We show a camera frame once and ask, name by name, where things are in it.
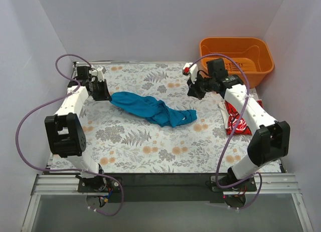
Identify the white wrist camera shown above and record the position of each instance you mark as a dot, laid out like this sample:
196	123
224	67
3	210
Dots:
191	69
98	74

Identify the orange plastic basket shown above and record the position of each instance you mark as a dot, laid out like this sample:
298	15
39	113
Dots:
252	55

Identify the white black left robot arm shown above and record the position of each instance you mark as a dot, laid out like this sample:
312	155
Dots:
64	131

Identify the teal blue t shirt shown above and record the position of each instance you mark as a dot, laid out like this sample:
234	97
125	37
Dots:
153	110

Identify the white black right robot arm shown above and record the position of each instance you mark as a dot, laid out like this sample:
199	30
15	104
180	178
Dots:
270	138

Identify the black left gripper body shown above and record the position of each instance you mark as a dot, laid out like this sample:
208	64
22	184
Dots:
101	89

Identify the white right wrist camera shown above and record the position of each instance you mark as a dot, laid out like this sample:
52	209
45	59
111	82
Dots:
191	69

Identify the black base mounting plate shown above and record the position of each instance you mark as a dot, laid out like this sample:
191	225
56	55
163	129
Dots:
160	187

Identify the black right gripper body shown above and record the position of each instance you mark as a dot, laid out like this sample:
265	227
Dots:
194	88

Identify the aluminium frame rail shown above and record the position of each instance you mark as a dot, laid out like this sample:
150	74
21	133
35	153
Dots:
272	183

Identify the floral patterned table mat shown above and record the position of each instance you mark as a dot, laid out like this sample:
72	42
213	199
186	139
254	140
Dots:
122	142

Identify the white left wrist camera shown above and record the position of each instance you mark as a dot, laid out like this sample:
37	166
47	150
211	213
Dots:
98	74

